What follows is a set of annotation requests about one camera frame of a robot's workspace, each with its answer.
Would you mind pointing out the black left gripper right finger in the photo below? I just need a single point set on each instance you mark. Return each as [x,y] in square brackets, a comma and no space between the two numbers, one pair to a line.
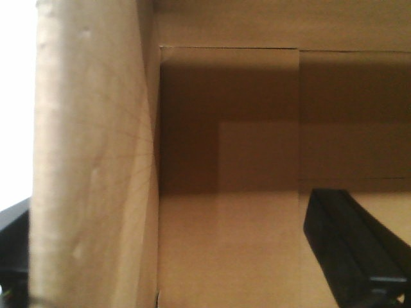
[365,264]

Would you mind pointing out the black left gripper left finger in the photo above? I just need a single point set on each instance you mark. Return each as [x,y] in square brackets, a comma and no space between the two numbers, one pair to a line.
[15,255]

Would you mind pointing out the brown cardboard box black print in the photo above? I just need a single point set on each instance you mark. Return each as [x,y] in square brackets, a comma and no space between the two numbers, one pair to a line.
[177,143]

